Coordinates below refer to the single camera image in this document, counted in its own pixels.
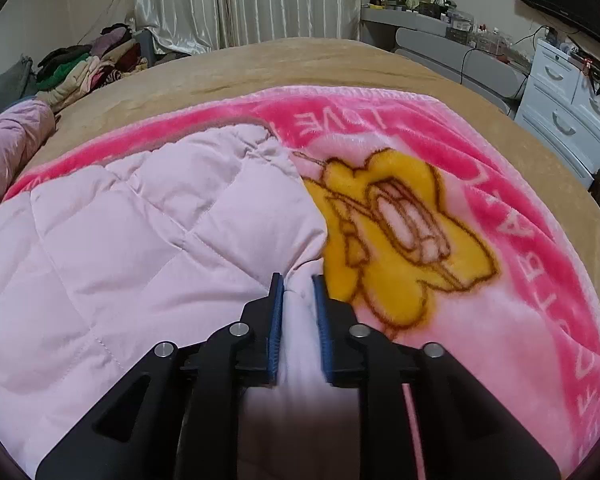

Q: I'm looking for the pink quilted jacket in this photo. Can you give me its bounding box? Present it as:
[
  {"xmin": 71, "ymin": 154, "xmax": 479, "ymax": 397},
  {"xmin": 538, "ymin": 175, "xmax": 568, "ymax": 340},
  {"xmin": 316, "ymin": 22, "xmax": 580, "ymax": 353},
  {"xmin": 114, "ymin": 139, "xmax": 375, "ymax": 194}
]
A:
[{"xmin": 0, "ymin": 124, "xmax": 358, "ymax": 479}]

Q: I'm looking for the pile of folded clothes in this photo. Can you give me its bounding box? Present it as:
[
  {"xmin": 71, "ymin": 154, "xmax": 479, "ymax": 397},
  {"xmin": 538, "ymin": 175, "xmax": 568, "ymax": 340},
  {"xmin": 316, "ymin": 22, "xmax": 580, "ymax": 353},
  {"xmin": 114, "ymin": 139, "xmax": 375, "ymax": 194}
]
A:
[{"xmin": 35, "ymin": 23, "xmax": 185, "ymax": 113}]

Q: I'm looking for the pink football bear blanket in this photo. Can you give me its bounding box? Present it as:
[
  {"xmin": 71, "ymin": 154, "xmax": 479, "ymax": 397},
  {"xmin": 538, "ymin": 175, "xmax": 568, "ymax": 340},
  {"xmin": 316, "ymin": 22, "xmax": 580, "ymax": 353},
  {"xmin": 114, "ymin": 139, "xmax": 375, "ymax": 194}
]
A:
[{"xmin": 7, "ymin": 86, "xmax": 600, "ymax": 474}]

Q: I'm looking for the lilac floral duvet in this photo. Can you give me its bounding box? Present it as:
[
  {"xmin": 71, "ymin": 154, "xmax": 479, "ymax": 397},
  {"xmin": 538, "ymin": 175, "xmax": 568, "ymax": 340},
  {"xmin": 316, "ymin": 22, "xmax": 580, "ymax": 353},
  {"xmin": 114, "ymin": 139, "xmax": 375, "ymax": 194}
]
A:
[{"xmin": 0, "ymin": 99, "xmax": 56, "ymax": 201}]

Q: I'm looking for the white drawer cabinet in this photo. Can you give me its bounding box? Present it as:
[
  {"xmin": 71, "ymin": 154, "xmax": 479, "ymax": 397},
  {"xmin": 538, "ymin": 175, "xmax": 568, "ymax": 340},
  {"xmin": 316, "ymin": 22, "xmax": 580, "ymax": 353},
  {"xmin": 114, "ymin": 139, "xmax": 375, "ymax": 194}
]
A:
[{"xmin": 515, "ymin": 40, "xmax": 600, "ymax": 188}]

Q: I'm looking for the tan bed cover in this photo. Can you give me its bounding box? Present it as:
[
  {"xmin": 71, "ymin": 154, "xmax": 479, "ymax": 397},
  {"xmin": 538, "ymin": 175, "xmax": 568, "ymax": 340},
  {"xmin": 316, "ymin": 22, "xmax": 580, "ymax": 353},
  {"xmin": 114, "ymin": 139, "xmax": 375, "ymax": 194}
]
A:
[{"xmin": 28, "ymin": 38, "xmax": 600, "ymax": 298}]

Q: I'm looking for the grey desk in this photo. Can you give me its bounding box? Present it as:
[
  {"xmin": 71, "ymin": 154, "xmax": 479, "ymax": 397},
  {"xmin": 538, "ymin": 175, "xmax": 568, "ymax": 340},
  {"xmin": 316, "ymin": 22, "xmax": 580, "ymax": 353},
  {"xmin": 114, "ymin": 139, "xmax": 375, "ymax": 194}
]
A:
[{"xmin": 361, "ymin": 4, "xmax": 527, "ymax": 118}]

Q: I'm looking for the striped beige curtain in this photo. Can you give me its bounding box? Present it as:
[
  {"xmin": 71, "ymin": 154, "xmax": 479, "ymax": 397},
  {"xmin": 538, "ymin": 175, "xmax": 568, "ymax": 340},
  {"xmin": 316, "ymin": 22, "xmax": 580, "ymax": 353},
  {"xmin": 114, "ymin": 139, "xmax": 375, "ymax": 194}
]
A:
[{"xmin": 131, "ymin": 0, "xmax": 361, "ymax": 55}]

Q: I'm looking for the clutter on desk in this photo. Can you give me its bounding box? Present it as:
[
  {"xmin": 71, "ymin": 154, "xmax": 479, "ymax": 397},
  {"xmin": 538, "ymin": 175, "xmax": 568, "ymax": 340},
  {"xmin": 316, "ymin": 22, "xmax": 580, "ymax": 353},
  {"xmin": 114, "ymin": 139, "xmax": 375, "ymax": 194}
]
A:
[{"xmin": 368, "ymin": 0, "xmax": 516, "ymax": 57}]

